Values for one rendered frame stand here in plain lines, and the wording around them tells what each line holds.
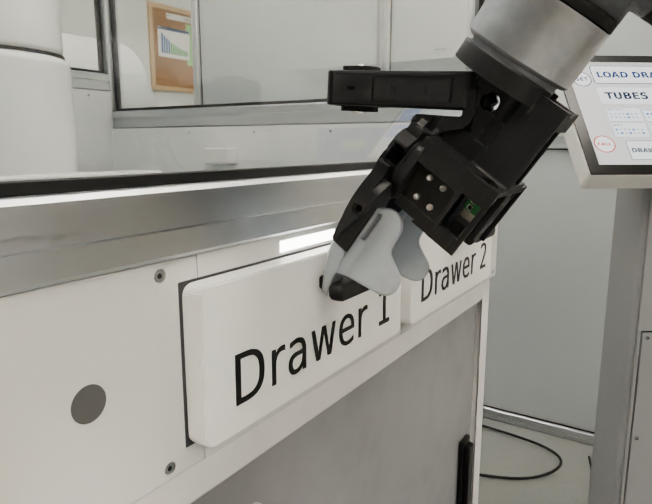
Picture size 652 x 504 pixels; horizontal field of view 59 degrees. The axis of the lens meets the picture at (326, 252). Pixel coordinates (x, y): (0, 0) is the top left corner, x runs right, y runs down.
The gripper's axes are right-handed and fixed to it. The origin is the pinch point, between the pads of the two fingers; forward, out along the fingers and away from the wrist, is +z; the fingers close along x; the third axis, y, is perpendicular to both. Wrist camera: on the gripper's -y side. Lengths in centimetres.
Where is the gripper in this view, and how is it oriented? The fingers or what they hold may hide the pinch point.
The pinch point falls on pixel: (338, 271)
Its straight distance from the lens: 47.4
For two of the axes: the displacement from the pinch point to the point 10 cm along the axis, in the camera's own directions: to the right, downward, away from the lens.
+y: 6.9, 6.4, -3.3
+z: -4.8, 7.5, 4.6
